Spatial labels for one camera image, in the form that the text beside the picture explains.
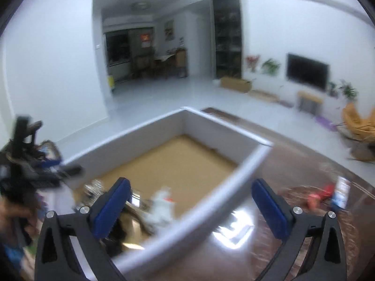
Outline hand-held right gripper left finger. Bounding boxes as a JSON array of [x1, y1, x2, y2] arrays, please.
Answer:
[[34, 177, 132, 281]]

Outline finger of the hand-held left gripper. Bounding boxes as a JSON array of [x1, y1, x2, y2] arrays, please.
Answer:
[[12, 115, 43, 156], [38, 158, 84, 183]]

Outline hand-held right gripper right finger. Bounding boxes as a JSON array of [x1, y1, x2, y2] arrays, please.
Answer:
[[251, 178, 349, 281]]

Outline brown hair claw clip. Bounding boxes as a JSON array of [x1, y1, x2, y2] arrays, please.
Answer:
[[37, 140, 60, 161]]

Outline white knit glove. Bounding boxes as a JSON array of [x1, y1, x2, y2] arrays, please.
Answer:
[[146, 186, 174, 226]]

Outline large pale storage box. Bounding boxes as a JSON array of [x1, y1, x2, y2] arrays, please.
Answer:
[[59, 107, 274, 273]]

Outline brown patterned glass desktop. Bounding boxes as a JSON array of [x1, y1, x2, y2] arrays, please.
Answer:
[[164, 107, 375, 281]]

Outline person's left hand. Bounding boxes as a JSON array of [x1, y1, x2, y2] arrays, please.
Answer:
[[0, 202, 33, 226]]

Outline red paper packet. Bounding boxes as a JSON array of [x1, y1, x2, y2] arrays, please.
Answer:
[[307, 184, 335, 209]]

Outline blue and white carton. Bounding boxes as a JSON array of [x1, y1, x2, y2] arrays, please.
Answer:
[[332, 176, 351, 211]]

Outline patterned clothing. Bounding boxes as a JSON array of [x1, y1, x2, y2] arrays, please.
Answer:
[[0, 240, 38, 281]]

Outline purple floor mat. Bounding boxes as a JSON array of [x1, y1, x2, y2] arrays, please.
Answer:
[[315, 115, 337, 131]]

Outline tan floor mat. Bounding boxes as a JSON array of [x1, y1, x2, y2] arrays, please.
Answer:
[[249, 89, 279, 103]]

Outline wooden bench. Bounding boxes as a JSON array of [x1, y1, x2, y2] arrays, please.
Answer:
[[297, 91, 323, 115]]

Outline yellow lounge chair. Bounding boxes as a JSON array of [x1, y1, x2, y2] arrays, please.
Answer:
[[341, 102, 375, 161]]

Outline cardboard box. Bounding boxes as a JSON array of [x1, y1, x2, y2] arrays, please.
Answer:
[[220, 76, 253, 93]]

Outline bushy green potted plant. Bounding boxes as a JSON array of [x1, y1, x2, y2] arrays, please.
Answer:
[[261, 59, 281, 77]]

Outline black television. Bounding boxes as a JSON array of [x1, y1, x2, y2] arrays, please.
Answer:
[[286, 53, 329, 91]]

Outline large leafy potted plant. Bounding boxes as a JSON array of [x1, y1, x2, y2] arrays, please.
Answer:
[[338, 79, 358, 100]]

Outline red flowers in vase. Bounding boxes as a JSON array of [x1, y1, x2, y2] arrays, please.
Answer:
[[245, 54, 261, 72]]

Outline wooden dining table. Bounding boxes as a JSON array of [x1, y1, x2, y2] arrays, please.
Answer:
[[154, 48, 188, 78]]

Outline dark glass display cabinet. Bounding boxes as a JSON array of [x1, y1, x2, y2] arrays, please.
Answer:
[[212, 0, 244, 79]]

